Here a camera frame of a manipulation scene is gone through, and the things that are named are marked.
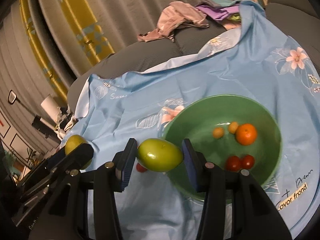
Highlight orange tangerine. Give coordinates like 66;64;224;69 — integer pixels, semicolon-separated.
235;124;258;146

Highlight light blue floral cloth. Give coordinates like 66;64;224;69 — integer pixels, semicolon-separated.
69;1;319;237

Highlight red tomato in bowl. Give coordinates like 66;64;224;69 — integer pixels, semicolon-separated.
241;154;255;170
225;155;241;172

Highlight small yellow kumquat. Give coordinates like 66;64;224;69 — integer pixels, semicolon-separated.
212;127;225;139
228;121;239;134

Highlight grey sofa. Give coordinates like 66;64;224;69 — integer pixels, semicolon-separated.
67;0;319;111

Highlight black stand with mirror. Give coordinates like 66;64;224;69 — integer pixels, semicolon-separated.
8;90;61;144

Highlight small yellow kumquat left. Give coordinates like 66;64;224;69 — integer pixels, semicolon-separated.
212;127;225;139

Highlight red cherry tomato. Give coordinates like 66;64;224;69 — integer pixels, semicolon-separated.
136;163;148;173

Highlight white lamp shade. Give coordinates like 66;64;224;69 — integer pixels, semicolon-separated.
41;95;61;124

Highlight yellow-green small fruit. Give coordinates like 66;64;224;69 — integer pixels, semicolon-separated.
65;134;94;170

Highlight pink crumpled garment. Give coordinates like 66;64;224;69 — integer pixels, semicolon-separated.
137;1;209;42

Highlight small yellow kumquat right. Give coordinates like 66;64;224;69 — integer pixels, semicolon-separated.
228;121;239;134

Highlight green oval fruit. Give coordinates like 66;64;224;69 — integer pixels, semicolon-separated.
137;138;184;172

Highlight purple folded clothes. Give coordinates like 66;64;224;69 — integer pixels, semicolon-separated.
195;0;241;30

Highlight potted green plant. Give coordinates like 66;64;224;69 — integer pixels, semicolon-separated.
26;147;40;170

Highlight grey pleated curtain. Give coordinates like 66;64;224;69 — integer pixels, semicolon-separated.
1;0;201;154

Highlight green plastic bowl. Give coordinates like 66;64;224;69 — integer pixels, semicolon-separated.
163;95;282;186

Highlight yellow patterned curtain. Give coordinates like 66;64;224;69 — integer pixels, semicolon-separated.
19;0;114;102

